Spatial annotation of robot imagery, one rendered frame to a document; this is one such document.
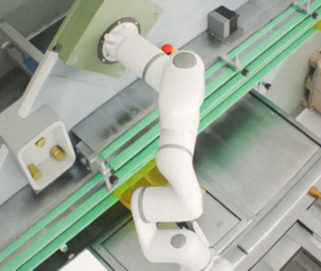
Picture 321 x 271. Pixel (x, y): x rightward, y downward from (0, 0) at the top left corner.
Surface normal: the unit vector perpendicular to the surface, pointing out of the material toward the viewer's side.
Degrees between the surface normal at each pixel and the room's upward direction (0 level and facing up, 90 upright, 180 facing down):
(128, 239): 90
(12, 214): 90
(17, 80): 90
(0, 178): 0
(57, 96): 0
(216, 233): 90
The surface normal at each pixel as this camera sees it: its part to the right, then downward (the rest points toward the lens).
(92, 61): 0.67, 0.59
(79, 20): -0.52, -0.07
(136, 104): -0.07, -0.58
